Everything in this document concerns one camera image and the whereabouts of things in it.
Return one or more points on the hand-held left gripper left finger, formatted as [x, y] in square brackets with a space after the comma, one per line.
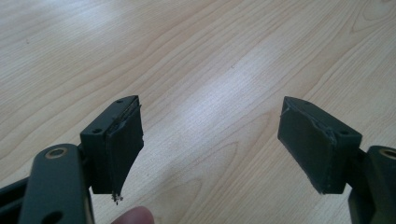
[116, 149]

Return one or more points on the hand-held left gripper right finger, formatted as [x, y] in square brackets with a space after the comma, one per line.
[314, 146]

